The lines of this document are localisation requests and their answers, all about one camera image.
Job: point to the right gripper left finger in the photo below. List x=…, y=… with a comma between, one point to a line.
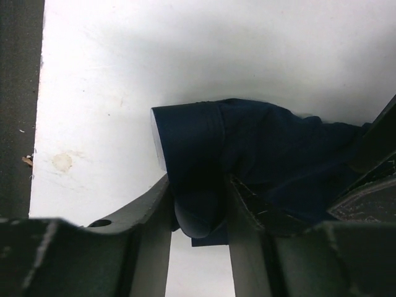
x=123, y=254

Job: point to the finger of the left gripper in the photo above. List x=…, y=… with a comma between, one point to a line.
x=372, y=197

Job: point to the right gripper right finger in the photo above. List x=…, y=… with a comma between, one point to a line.
x=273, y=254

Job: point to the navy orange underwear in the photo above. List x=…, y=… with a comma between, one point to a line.
x=297, y=164

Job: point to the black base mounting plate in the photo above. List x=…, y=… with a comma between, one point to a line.
x=21, y=41

